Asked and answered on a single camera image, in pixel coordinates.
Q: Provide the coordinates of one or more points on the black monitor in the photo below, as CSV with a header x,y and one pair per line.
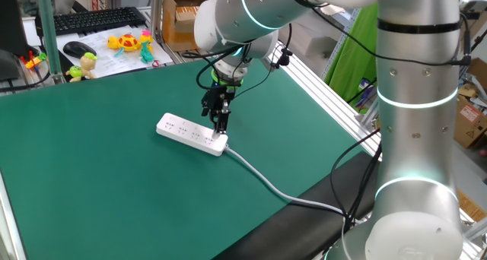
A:
x,y
11,24

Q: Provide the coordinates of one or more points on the green cloth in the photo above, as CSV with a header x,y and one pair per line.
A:
x,y
354,62

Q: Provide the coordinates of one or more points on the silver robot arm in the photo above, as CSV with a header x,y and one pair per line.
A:
x,y
414,138

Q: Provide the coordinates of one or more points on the white four-socket power strip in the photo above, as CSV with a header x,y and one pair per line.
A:
x,y
182,132

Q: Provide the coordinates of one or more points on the beige doll green cap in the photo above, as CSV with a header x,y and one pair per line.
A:
x,y
88,64

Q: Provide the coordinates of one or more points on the yellow duck toy pink hat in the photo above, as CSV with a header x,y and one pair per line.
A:
x,y
146,43

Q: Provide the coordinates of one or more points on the white paper sheets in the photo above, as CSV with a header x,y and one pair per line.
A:
x,y
114,64

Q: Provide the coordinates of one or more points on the aluminium frame post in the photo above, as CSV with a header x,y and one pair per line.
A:
x,y
156,13
49,32

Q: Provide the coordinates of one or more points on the white foam block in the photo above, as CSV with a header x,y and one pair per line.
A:
x,y
312,43

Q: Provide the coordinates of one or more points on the open cardboard box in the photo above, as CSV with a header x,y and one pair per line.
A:
x,y
179,24

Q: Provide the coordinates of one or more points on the cardboard box red label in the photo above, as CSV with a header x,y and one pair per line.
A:
x,y
470,123

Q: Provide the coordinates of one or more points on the red yellow block toy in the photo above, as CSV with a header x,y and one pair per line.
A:
x,y
33,61

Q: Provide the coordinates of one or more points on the aluminium table frame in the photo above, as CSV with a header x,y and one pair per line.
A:
x,y
327,96

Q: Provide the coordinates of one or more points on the green table mat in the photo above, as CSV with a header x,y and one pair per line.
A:
x,y
114,176

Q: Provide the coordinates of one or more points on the orange cardboard sheet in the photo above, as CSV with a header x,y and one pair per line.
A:
x,y
472,207

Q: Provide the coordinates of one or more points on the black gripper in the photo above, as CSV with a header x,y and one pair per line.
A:
x,y
222,93

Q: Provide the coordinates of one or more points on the black keyboard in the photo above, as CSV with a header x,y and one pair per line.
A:
x,y
91,20

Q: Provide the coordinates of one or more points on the black computer mouse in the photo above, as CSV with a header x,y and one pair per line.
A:
x,y
78,49

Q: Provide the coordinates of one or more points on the yellow orange turtle toy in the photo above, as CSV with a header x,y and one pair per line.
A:
x,y
127,42

